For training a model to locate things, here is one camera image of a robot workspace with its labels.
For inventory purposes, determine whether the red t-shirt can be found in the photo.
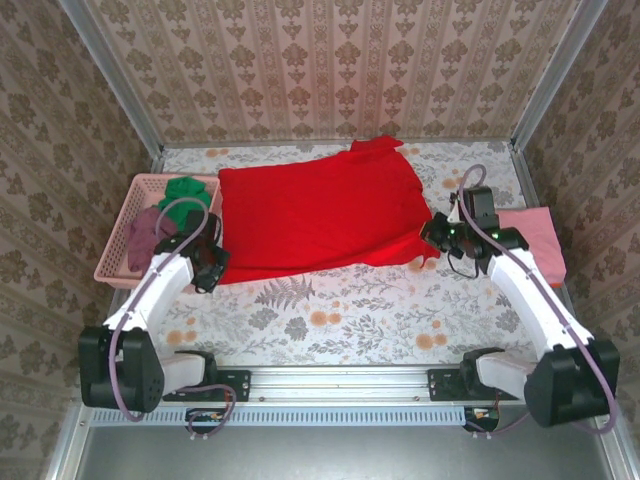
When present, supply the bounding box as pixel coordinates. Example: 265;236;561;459
217;134;441;286

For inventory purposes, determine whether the purple t-shirt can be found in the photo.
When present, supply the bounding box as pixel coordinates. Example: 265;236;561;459
124;207;179;274

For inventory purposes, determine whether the green t-shirt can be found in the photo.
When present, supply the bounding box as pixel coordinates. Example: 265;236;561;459
157;176;211;221

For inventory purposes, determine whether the pink folded t-shirt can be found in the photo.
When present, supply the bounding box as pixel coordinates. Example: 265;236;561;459
497;207;568;286

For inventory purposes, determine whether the pink plastic basket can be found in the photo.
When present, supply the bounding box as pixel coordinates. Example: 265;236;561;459
93;173;224;290

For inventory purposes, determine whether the grey metal sheet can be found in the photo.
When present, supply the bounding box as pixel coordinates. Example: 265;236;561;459
74;424;621;480

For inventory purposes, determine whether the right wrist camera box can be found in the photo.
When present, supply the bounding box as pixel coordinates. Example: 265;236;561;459
459;184;500;229

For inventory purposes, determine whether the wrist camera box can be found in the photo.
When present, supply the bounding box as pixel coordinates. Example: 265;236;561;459
459;184;500;229
185;209;221;234

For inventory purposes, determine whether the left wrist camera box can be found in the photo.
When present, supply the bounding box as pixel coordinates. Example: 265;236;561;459
185;209;221;234

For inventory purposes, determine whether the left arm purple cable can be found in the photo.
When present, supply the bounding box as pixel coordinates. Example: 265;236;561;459
109;197;236;444

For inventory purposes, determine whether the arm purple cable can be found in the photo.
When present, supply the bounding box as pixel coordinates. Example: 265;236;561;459
109;197;236;444
457;164;619;441

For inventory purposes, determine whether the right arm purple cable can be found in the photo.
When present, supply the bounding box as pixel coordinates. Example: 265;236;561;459
457;164;619;441

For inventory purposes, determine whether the aluminium table back rail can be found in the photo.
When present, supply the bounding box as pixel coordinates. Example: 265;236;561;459
162;138;516;149

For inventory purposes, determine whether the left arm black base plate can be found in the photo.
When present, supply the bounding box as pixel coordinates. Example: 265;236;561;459
162;369;251;404

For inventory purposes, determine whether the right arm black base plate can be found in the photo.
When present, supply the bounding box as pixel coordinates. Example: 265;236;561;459
427;368;521;402

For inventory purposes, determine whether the aluminium mounting rail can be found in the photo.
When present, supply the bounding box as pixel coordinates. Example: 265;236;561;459
74;364;611;404

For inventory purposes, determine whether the aluminium corner post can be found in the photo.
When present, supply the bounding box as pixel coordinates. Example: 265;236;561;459
59;0;164;156
512;0;609;151

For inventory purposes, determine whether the slotted grey cable duct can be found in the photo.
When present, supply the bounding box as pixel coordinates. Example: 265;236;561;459
92;405;474;427

